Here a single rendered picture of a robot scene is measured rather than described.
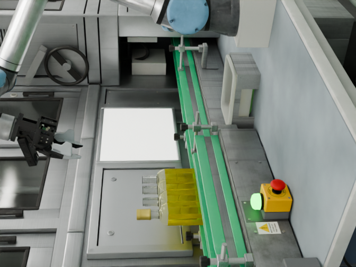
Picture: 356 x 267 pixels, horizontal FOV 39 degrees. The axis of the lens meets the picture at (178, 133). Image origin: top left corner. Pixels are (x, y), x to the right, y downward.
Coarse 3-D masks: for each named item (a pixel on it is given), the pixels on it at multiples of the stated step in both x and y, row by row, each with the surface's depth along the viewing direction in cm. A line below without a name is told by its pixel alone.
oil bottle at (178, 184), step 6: (162, 180) 169; (168, 180) 168; (174, 180) 169; (180, 180) 169; (186, 180) 169; (192, 180) 169; (162, 186) 166; (168, 186) 166; (174, 186) 166; (180, 186) 166; (186, 186) 166; (192, 186) 166
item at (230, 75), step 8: (232, 64) 173; (224, 72) 184; (232, 72) 169; (224, 80) 186; (232, 80) 186; (224, 88) 188; (232, 88) 170; (224, 96) 190; (232, 96) 171; (224, 104) 191; (232, 104) 173; (224, 112) 187; (232, 112) 176
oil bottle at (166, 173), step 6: (168, 168) 174; (174, 168) 174; (180, 168) 174; (186, 168) 175; (192, 168) 175; (162, 174) 171; (168, 174) 171; (174, 174) 172; (180, 174) 172; (186, 174) 172; (192, 174) 172; (156, 180) 172
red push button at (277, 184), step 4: (272, 180) 135; (276, 180) 134; (280, 180) 135; (272, 184) 133; (276, 184) 133; (280, 184) 133; (284, 184) 133; (276, 188) 132; (280, 188) 132; (284, 188) 133
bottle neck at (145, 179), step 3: (144, 177) 172; (147, 177) 172; (150, 177) 172; (153, 177) 172; (144, 180) 172; (147, 180) 172; (150, 180) 172; (153, 180) 172; (144, 183) 173; (147, 183) 173; (150, 183) 173; (153, 183) 173
